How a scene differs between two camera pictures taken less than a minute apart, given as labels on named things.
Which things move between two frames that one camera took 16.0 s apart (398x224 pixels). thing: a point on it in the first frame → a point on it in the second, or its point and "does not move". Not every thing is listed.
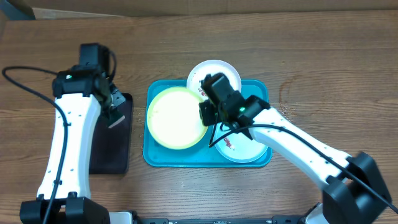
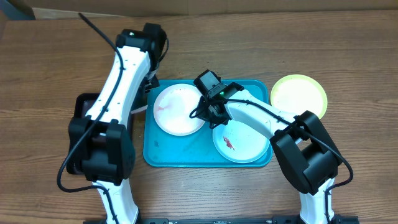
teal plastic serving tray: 204,154 does not move
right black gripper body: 211,112 does not move
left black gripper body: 115,98 → 150,81
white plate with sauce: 211,66 → 172,109
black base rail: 303,219 does not move
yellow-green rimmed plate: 174,119 → 296,93
